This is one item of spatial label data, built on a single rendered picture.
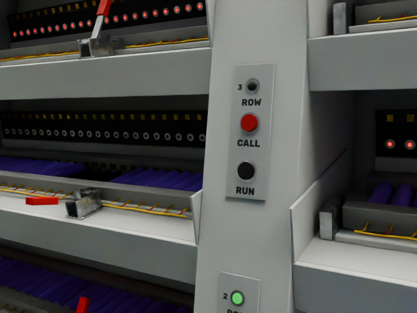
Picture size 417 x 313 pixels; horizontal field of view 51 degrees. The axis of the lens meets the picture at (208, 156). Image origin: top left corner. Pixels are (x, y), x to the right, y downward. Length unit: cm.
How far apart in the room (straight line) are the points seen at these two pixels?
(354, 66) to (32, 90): 41
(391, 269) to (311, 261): 6
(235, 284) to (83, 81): 30
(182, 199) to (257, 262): 13
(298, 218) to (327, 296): 7
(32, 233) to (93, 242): 11
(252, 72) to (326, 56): 7
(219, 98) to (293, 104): 7
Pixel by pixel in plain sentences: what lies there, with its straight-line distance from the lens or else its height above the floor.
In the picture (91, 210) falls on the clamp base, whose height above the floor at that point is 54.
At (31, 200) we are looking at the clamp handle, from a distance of 50.
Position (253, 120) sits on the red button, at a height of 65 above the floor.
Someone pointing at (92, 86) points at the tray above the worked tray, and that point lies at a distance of 54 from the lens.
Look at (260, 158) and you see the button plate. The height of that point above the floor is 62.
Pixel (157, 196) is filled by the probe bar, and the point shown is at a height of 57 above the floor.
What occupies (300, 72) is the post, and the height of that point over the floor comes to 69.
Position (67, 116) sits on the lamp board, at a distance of 79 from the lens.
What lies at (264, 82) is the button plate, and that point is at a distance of 40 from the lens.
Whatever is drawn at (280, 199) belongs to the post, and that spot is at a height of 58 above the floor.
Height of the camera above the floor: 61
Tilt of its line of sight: 1 degrees up
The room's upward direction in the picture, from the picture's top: 4 degrees clockwise
